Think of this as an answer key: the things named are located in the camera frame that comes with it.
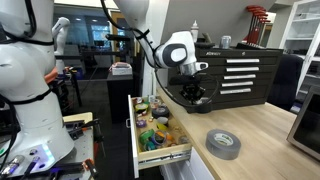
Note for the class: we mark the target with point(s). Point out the wood top workbench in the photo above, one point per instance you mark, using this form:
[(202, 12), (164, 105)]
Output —
[(78, 133)]

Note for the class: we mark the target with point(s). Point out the black bar clamp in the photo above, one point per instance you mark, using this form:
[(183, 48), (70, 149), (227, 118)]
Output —
[(80, 128)]

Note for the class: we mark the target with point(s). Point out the grey duct tape roll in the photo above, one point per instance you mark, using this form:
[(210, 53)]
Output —
[(220, 150)]

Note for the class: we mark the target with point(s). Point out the orange tape roll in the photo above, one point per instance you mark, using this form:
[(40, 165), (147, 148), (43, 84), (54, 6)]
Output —
[(169, 136)]

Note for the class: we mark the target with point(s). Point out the bright green tape roll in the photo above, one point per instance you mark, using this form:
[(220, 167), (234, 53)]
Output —
[(143, 135)]

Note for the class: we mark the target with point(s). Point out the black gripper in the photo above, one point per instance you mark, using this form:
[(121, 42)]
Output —
[(191, 81)]

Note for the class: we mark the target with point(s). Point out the clear tape roll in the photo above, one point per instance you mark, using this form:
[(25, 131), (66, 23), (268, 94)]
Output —
[(183, 140)]

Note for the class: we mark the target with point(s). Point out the purple tape roll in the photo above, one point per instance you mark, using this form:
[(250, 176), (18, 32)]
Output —
[(141, 123)]

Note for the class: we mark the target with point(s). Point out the black masking tape roll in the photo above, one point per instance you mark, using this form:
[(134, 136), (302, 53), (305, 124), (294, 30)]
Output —
[(160, 116)]

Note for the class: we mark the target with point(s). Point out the black steel microwave oven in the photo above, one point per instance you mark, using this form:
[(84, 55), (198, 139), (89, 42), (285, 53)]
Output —
[(306, 130)]

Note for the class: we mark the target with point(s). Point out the red hex key set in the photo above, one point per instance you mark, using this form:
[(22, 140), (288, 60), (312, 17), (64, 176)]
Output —
[(256, 20)]

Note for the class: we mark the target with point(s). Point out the black metal tool chest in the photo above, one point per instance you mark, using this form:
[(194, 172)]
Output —
[(266, 60)]

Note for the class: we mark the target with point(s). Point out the black side cabinet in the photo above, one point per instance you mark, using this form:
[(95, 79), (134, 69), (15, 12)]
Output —
[(118, 96)]

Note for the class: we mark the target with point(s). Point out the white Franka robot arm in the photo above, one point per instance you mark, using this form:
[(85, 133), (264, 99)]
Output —
[(176, 53)]

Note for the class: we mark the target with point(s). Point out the silver can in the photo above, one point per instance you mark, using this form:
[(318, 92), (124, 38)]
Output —
[(225, 42)]

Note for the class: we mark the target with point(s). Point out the white squeeze bottle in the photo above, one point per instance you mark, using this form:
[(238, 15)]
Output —
[(194, 31)]

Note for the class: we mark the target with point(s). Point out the white tissue box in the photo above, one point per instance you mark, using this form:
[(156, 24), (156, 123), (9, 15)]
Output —
[(121, 69)]

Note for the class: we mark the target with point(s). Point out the white idle robot arm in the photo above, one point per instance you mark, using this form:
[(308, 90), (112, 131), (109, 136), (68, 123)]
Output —
[(60, 30)]

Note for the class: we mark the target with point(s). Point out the dark green tape roll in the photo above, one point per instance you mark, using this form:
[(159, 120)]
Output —
[(149, 146)]

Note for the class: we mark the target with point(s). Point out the white glass door shelf cabinet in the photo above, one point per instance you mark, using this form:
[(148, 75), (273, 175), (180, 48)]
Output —
[(301, 33)]

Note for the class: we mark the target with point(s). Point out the green yellow tape roll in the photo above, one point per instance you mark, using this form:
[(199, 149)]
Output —
[(141, 108)]

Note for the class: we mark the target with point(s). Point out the yellow black tape roll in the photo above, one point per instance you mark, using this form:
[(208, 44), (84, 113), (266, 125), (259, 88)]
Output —
[(162, 126)]

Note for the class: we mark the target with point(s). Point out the black office chair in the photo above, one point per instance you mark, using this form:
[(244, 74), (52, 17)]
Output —
[(285, 83)]

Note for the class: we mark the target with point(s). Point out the white drawer cabinet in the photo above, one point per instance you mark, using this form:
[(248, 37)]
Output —
[(186, 170)]

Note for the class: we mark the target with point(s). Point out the blue tape roll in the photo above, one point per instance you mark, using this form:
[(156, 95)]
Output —
[(154, 139)]

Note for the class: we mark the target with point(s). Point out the open wooden drawer white front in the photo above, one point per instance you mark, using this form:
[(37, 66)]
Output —
[(133, 146)]

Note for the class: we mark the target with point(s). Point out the black orange clamp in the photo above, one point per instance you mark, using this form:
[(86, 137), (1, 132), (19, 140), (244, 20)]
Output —
[(90, 166)]

